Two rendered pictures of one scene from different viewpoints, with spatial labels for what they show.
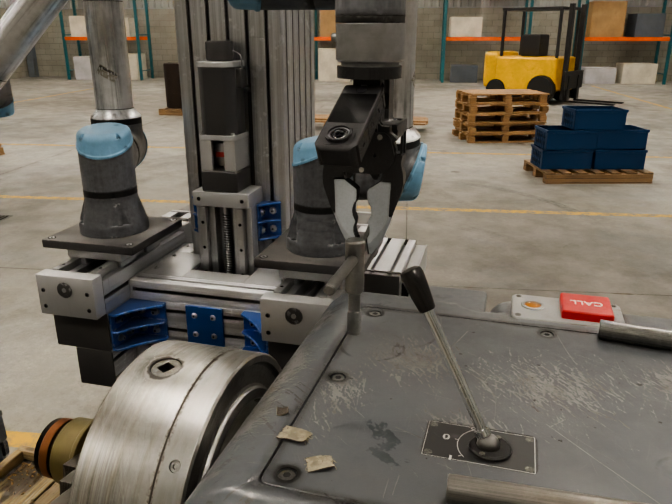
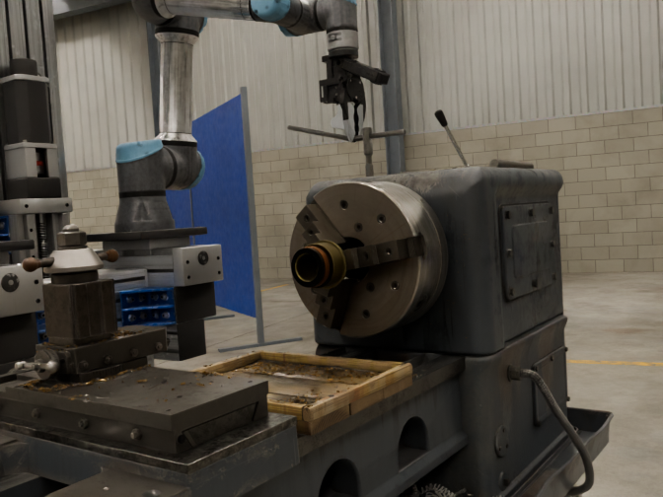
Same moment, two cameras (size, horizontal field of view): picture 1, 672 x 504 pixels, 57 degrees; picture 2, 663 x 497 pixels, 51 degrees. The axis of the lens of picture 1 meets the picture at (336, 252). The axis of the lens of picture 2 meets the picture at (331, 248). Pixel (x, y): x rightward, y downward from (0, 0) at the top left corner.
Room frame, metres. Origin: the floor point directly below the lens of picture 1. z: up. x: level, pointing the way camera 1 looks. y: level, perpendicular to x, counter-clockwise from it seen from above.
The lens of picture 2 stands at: (0.22, 1.54, 1.18)
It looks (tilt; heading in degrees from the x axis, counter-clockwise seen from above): 3 degrees down; 289
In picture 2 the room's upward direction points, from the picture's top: 4 degrees counter-clockwise
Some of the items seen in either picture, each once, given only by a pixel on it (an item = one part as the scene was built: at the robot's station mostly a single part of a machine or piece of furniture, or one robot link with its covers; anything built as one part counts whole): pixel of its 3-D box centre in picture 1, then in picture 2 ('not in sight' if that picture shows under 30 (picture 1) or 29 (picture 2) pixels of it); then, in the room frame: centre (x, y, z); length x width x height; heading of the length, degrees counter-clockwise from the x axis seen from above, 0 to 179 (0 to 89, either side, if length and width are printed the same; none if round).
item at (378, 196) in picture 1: (383, 212); (350, 123); (0.71, -0.06, 1.39); 0.06 x 0.03 x 0.09; 164
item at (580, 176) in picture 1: (588, 142); not in sight; (7.21, -2.91, 0.39); 1.20 x 0.80 x 0.79; 92
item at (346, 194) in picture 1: (352, 209); (341, 122); (0.72, -0.02, 1.39); 0.06 x 0.03 x 0.09; 164
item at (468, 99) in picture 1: (499, 115); not in sight; (9.95, -2.56, 0.36); 1.26 x 0.86 x 0.73; 95
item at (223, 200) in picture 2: not in sight; (193, 221); (4.38, -5.56, 1.18); 4.12 x 0.80 x 2.35; 135
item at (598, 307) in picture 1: (585, 310); not in sight; (0.72, -0.31, 1.26); 0.06 x 0.06 x 0.02; 74
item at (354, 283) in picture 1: (354, 287); (368, 152); (0.66, -0.02, 1.31); 0.02 x 0.02 x 0.12
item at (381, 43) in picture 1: (367, 46); (341, 43); (0.71, -0.03, 1.57); 0.08 x 0.08 x 0.05
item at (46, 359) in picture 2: not in sight; (98, 355); (0.87, 0.73, 0.99); 0.20 x 0.10 x 0.05; 74
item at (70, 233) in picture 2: not in sight; (71, 237); (0.88, 0.75, 1.17); 0.04 x 0.04 x 0.03
